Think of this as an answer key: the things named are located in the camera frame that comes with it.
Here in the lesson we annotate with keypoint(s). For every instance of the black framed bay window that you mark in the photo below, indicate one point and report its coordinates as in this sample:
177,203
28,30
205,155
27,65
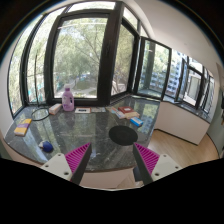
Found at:
100,52

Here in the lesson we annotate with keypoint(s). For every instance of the round black mouse pad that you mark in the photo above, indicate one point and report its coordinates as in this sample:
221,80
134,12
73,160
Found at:
123,135

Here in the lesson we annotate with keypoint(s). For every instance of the red book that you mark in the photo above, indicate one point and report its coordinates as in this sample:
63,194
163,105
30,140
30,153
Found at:
125,109

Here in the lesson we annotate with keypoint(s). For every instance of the yellow and purple sponge box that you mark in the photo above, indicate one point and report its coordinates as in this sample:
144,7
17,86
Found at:
22,127

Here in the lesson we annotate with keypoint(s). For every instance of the tan flat box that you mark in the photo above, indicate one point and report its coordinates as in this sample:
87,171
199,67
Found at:
131,115

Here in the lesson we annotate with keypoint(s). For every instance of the flat white card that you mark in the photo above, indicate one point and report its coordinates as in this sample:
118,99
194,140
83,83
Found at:
83,110

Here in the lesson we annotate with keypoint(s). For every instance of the blue and white computer mouse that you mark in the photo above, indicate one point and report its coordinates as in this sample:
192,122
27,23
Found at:
46,146

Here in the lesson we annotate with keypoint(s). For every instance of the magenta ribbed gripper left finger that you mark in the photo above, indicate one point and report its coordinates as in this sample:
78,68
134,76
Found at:
70,166

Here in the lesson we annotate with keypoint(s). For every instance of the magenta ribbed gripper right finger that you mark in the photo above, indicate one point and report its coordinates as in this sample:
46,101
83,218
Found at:
153,166

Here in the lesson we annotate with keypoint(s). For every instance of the pink detergent bottle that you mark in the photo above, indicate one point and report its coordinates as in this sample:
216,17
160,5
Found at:
67,99

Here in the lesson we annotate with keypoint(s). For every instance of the blue and white small box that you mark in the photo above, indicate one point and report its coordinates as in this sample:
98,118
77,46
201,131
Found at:
136,121

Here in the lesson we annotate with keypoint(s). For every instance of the light booklet on counter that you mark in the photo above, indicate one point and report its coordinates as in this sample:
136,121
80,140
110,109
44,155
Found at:
115,111

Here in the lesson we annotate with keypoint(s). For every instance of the small beige box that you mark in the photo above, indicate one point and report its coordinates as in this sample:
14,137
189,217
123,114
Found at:
53,110

